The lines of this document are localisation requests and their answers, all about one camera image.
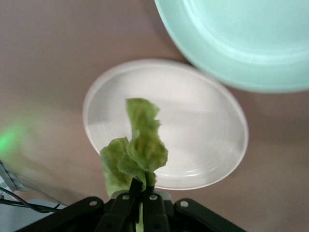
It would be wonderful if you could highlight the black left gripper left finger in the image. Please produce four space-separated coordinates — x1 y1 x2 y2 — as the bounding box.
21 180 143 232

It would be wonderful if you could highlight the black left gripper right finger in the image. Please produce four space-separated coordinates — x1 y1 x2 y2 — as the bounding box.
144 185 247 232

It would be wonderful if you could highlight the green lettuce leaf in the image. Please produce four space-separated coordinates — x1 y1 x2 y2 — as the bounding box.
100 98 169 232

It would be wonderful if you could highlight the beige round plate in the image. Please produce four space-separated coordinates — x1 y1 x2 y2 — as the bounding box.
82 58 249 191

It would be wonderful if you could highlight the light green round plate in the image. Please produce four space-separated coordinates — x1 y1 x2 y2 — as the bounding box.
154 0 309 94

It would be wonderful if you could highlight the thin black cable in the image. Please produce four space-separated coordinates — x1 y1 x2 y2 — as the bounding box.
0 186 64 211
0 199 58 214

